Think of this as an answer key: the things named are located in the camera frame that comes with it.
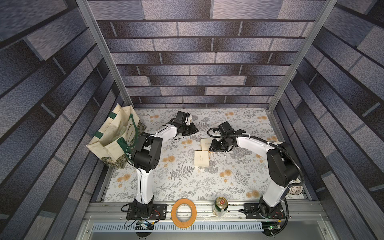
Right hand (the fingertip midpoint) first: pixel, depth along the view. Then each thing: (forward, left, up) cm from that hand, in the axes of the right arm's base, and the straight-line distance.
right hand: (209, 148), depth 91 cm
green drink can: (-33, -3, +6) cm, 33 cm away
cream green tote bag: (-7, +50, +17) cm, 54 cm away
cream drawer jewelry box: (-6, +5, -2) cm, 8 cm away
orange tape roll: (-37, +18, -2) cm, 42 cm away
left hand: (+13, +7, +4) cm, 15 cm away
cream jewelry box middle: (+4, +2, -1) cm, 5 cm away
